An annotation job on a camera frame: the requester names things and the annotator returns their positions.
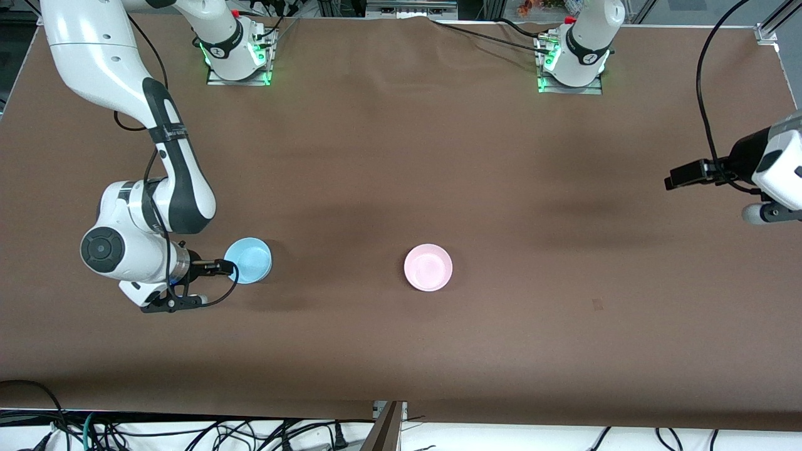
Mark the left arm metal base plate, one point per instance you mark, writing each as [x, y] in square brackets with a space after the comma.
[564, 89]

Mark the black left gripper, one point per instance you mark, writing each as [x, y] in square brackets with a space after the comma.
[743, 158]

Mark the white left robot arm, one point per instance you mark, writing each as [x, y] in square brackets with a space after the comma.
[589, 37]

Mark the dark metal frame beam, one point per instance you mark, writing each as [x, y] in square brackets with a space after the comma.
[383, 429]

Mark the pink bowl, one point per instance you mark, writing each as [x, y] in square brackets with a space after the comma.
[428, 266]

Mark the brown table cover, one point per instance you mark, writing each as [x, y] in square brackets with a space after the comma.
[401, 156]

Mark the white bowl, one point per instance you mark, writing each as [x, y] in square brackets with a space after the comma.
[429, 290]

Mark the grey power strip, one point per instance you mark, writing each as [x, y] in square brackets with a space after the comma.
[410, 5]

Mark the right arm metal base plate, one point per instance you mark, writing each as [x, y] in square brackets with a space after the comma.
[216, 77]

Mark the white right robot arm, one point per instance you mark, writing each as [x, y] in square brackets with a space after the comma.
[94, 56]

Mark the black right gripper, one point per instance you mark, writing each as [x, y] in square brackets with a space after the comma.
[198, 265]

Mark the aluminium frame profile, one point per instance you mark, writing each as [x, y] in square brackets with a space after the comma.
[775, 22]

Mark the light blue bowl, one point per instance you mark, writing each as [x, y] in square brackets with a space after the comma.
[252, 258]

